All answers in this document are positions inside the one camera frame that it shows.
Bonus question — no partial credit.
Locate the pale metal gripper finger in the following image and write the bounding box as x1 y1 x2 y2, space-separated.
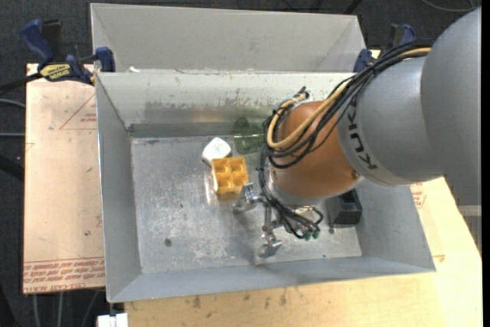
232 181 259 215
257 232 283 258

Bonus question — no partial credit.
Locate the yellow four-hole plastic block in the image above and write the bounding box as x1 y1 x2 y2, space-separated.
211 156 250 201

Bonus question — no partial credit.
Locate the white rounded box blue print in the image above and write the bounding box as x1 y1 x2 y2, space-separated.
201 136 233 166

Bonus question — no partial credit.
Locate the green clear glass bottle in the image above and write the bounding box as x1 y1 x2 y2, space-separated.
232 117 270 155

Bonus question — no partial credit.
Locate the grey metal bin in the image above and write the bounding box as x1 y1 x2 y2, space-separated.
90 2 436 303

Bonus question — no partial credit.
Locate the black open box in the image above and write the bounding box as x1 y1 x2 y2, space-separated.
325 188 364 228

